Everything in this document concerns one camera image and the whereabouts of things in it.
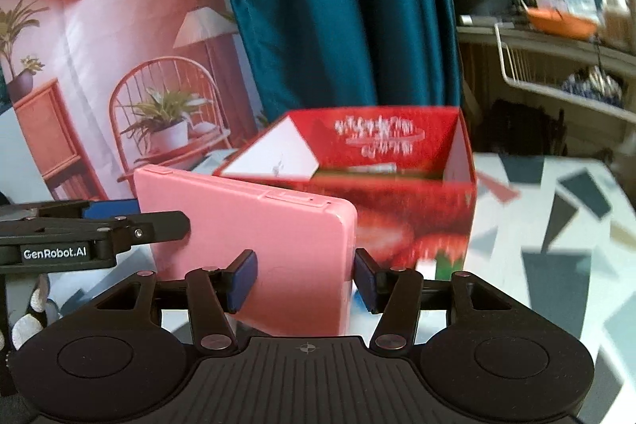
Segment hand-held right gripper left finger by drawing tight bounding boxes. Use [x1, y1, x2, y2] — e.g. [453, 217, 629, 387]
[94, 249, 258, 354]

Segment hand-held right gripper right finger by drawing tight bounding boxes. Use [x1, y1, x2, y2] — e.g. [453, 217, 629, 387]
[354, 249, 512, 351]

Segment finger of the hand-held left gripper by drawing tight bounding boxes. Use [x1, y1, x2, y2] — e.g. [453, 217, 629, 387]
[0, 199, 141, 222]
[82, 212, 192, 242]

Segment pink case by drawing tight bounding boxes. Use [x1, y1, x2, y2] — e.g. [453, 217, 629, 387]
[133, 165, 357, 338]

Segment red strawberry print box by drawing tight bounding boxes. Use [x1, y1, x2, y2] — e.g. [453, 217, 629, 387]
[213, 105, 479, 281]

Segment person's left hand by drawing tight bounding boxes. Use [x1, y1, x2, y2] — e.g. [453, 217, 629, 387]
[10, 277, 61, 350]

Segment patterned tablecloth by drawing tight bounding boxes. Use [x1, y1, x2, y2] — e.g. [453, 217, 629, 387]
[45, 153, 632, 355]

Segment dark bag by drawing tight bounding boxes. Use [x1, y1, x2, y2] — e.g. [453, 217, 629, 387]
[489, 99, 570, 157]

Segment white wooden shelf unit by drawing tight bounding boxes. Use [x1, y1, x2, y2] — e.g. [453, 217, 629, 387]
[456, 24, 636, 157]

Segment teal curtain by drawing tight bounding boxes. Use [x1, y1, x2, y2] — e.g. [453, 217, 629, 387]
[201, 0, 463, 127]

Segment crumpled silver blue wrappers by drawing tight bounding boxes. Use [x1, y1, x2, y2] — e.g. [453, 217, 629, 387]
[561, 66, 624, 104]

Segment orange bowl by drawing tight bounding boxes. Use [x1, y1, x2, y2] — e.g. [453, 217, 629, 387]
[524, 7, 599, 40]

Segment pink room wall poster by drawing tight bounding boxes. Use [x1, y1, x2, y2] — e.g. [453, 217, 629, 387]
[0, 0, 271, 206]

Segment white wire basket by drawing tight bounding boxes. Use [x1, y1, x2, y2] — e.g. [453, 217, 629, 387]
[494, 23, 636, 124]

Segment black cable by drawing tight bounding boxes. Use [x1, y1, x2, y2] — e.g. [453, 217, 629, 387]
[593, 34, 607, 77]

